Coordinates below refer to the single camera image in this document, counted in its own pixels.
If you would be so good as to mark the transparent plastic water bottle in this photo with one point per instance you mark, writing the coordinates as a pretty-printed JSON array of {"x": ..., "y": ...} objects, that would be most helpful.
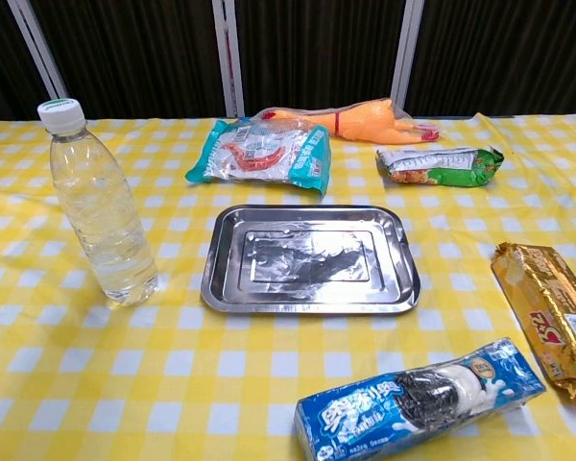
[{"x": 101, "y": 211}]

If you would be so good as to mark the stainless steel rectangular tray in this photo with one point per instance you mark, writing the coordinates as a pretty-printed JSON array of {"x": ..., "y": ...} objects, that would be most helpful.
[{"x": 310, "y": 259}]

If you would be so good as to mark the teal white snack bag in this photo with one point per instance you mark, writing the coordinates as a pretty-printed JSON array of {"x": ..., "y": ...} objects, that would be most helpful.
[{"x": 264, "y": 156}]

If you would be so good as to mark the orange rubber chicken toy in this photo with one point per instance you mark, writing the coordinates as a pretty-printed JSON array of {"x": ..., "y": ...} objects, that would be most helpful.
[{"x": 365, "y": 122}]

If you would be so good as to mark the green snack packet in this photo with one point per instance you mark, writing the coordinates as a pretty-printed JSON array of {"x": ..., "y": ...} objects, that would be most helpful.
[{"x": 437, "y": 167}]

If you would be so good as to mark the blue oreo cookie package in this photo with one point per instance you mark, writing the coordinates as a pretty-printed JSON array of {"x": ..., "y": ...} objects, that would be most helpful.
[{"x": 413, "y": 403}]

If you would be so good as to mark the yellow white checkered tablecloth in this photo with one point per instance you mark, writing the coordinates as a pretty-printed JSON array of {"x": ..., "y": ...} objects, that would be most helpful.
[{"x": 125, "y": 374}]

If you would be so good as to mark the gold biscuit package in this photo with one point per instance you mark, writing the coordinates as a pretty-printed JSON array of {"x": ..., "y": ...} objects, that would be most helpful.
[{"x": 552, "y": 312}]

